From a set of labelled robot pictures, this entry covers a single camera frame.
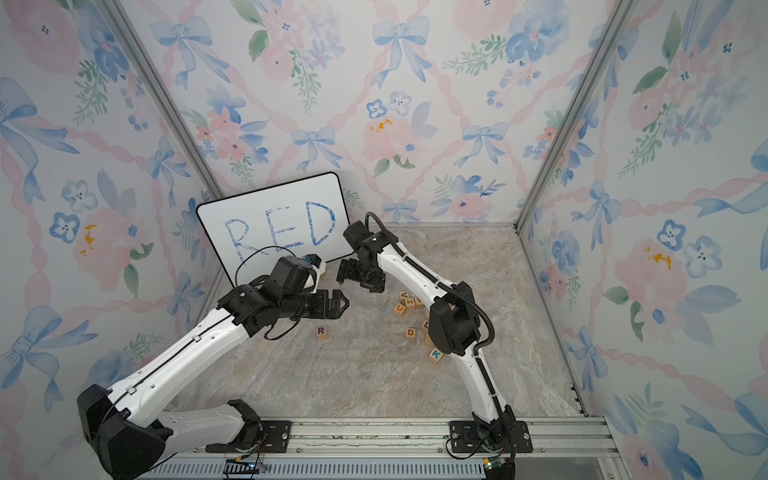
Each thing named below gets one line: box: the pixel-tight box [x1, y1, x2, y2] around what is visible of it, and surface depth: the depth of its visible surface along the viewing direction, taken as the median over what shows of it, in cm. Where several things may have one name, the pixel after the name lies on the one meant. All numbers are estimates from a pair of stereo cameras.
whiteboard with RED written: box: [196, 172, 355, 288], surface depth 92 cm
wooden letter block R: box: [316, 326, 328, 341], surface depth 92 cm
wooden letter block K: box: [429, 347, 444, 365], surface depth 87 cm
